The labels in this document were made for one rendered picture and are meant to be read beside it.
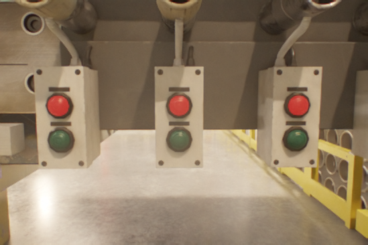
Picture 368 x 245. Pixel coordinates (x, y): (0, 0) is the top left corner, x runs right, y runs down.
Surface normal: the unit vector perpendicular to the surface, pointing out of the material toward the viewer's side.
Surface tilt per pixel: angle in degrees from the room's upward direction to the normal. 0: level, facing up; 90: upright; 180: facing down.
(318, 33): 90
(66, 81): 90
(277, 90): 90
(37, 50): 90
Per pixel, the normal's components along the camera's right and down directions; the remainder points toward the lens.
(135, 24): 0.03, 0.11
